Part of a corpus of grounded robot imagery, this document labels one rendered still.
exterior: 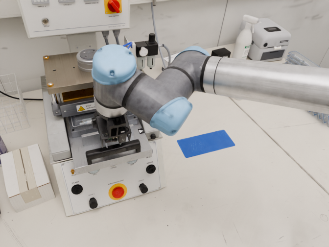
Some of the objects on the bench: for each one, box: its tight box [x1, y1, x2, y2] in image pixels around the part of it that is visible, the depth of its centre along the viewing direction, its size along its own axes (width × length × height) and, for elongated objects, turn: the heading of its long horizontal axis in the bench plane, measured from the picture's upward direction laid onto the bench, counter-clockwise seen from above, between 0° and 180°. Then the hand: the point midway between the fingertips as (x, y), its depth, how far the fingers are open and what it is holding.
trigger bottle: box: [232, 15, 259, 60], centre depth 146 cm, size 9×8×25 cm
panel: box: [60, 140, 162, 215], centre depth 85 cm, size 2×30×19 cm, turn 107°
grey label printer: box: [235, 18, 291, 62], centre depth 156 cm, size 25×20×17 cm
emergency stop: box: [112, 186, 124, 198], centre depth 88 cm, size 2×4×4 cm, turn 107°
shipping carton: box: [0, 144, 56, 213], centre depth 89 cm, size 19×13×9 cm
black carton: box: [211, 48, 231, 58], centre depth 149 cm, size 6×9×7 cm
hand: (108, 133), depth 77 cm, fingers closed, pressing on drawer
